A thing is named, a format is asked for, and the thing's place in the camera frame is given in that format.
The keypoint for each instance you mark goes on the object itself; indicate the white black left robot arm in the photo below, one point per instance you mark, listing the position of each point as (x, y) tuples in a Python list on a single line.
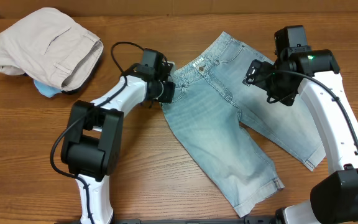
[(92, 139)]

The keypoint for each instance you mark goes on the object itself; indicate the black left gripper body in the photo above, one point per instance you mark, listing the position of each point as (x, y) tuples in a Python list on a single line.
[(169, 72)]

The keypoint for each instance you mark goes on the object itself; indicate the light blue folded garment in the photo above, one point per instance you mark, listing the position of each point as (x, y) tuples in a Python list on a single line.
[(46, 90)]

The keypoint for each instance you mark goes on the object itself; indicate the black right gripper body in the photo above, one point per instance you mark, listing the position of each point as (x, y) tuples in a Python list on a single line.
[(254, 72)]

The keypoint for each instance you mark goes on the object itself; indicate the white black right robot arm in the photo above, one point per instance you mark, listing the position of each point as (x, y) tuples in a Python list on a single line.
[(314, 76)]

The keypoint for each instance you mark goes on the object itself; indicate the beige folded trousers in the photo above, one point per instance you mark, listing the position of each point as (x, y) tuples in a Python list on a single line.
[(47, 45)]

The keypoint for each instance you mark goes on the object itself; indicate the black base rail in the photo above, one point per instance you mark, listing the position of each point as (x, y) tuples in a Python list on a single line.
[(246, 220)]

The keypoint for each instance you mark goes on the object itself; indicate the light blue denim shorts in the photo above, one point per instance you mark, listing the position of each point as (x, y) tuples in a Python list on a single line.
[(212, 112)]

